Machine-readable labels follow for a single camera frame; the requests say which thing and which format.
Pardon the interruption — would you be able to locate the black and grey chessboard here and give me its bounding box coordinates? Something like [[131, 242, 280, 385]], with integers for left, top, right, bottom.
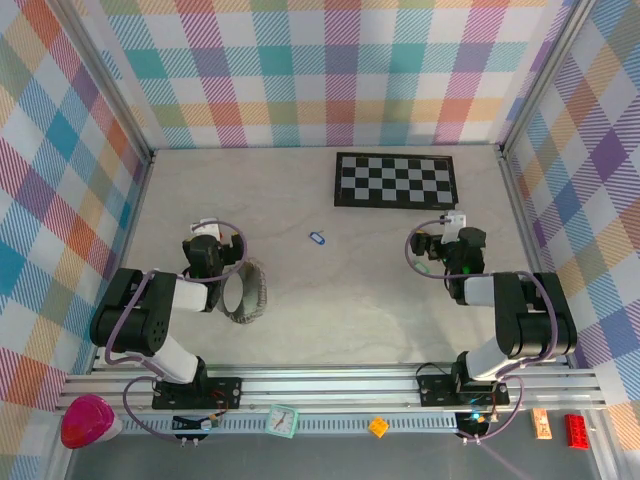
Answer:
[[333, 152, 460, 211]]

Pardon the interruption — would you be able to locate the mint green alarm clock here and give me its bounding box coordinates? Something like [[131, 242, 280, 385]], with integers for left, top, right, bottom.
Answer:
[[264, 403, 300, 440]]

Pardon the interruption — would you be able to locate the wooden block with orange print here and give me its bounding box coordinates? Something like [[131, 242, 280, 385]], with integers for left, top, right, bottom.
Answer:
[[531, 408, 553, 440]]

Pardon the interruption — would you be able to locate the long red toy brick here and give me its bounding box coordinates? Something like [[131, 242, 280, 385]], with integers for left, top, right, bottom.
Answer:
[[564, 413, 592, 450]]

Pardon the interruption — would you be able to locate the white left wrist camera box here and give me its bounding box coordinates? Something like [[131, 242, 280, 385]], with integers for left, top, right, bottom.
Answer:
[[189, 218, 222, 242]]

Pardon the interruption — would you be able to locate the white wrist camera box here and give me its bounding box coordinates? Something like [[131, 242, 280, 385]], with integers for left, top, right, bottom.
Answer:
[[439, 210, 469, 244], [189, 218, 222, 242]]

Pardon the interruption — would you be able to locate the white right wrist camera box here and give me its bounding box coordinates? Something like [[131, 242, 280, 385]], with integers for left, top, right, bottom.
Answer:
[[439, 210, 469, 244]]

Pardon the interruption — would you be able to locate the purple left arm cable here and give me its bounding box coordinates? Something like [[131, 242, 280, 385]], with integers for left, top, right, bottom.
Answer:
[[102, 218, 249, 446]]

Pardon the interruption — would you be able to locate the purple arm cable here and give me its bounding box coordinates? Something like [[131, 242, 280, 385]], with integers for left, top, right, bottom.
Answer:
[[102, 218, 249, 446], [404, 218, 560, 444]]

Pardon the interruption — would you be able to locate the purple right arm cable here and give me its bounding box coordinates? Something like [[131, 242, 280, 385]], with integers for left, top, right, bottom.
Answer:
[[404, 218, 560, 444]]

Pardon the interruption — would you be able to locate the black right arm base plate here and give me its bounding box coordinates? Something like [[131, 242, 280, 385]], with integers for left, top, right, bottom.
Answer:
[[417, 374, 511, 407]]

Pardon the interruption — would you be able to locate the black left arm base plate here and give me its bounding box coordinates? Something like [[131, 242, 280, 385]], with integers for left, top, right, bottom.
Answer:
[[152, 377, 244, 411]]

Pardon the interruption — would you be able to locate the black cable connector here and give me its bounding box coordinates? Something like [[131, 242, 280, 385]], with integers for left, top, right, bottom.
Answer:
[[455, 410, 492, 442], [172, 414, 221, 434]]

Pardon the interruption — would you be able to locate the aluminium mounting rail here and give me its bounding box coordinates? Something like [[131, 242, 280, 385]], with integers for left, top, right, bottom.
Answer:
[[57, 367, 606, 414]]

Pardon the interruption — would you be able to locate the aluminium frame post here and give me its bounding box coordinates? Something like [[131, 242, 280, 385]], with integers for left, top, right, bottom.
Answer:
[[498, 0, 600, 159], [58, 0, 156, 166]]

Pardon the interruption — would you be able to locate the grey slotted cable duct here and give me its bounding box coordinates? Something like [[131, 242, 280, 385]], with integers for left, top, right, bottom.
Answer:
[[119, 414, 461, 434]]

